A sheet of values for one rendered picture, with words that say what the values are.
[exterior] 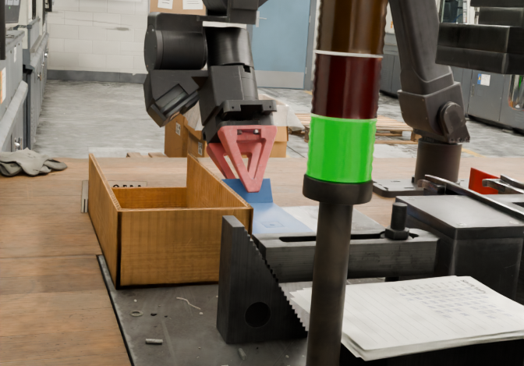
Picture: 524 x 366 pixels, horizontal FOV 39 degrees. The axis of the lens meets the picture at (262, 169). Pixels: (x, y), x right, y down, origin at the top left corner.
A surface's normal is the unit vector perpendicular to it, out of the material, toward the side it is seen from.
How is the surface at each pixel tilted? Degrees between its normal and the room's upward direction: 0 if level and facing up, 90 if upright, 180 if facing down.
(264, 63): 90
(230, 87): 61
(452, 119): 90
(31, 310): 0
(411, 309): 1
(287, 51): 90
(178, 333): 0
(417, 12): 91
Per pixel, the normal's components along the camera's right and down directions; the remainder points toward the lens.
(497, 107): -0.97, -0.01
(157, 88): 0.32, -0.30
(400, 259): 0.31, 0.22
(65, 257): 0.07, -0.98
